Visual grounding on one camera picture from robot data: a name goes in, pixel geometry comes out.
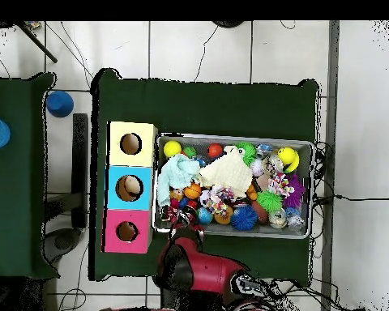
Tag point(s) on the blue spiky ball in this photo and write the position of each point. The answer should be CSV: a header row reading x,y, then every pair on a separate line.
x,y
243,218

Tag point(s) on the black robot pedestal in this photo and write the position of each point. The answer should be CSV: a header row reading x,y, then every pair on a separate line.
x,y
194,301

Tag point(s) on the green furry toy with eyes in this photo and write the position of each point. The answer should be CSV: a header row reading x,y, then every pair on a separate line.
x,y
248,152

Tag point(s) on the yellow smiley ball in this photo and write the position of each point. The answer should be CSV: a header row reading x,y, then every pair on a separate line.
x,y
287,155

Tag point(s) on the colourful paper wad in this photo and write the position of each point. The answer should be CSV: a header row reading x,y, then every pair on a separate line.
x,y
220,196

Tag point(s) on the purple spiky monster toy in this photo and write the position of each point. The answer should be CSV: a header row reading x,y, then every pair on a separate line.
x,y
295,191

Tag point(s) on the dark green side table cloth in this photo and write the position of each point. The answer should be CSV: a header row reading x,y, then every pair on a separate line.
x,y
16,226

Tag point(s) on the silver crushed soda can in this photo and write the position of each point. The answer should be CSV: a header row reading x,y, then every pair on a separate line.
x,y
277,218

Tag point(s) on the mint green cloth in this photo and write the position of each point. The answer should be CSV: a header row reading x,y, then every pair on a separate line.
x,y
175,175

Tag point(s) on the cream waffle cloth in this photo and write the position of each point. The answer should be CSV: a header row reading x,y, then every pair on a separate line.
x,y
227,171

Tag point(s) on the black tripod leg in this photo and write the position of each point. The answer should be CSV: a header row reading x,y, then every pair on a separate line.
x,y
39,43

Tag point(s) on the plain yellow ball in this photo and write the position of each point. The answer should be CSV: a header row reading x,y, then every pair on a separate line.
x,y
172,148

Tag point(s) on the black round base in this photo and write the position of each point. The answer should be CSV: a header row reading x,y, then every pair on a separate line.
x,y
227,24

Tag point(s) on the wooden box with three holes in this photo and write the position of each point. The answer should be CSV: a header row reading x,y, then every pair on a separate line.
x,y
129,189

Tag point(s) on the black upright panel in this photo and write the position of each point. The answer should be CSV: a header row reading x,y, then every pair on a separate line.
x,y
80,168

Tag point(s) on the red robot arm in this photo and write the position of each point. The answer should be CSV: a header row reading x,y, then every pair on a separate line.
x,y
214,269

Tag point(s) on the dark stand base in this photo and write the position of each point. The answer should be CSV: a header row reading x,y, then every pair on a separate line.
x,y
63,241

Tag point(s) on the blue plastic cup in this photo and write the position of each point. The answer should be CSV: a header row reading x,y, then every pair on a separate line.
x,y
60,103

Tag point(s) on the red orange ball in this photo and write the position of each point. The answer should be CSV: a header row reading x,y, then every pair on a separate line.
x,y
215,150

